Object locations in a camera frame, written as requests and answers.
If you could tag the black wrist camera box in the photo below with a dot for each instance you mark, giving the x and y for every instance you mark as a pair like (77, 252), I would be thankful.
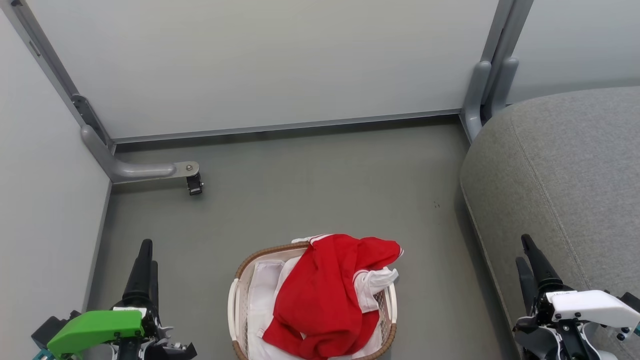
(47, 327)
(631, 301)

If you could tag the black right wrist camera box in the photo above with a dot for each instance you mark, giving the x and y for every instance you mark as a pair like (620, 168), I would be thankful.
(631, 301)

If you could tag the grey upholstered ottoman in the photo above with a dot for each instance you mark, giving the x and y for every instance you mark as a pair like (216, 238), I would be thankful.
(565, 175)

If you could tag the grey partition post with bracket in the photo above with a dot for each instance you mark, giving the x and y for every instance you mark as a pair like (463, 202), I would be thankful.
(47, 57)

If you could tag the grey partition support foot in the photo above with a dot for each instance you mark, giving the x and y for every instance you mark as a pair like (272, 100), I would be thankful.
(135, 171)

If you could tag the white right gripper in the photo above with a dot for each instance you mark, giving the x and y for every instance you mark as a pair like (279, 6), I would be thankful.
(590, 306)

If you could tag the grey partition bottom rail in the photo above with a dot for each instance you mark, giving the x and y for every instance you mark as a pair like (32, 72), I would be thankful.
(280, 127)

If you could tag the wicker rimmed white laundry basket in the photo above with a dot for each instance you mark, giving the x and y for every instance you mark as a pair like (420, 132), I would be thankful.
(239, 305)

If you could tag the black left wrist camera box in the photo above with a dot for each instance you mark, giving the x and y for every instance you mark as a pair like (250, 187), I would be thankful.
(47, 327)

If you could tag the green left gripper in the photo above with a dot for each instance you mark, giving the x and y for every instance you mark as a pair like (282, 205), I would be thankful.
(95, 327)

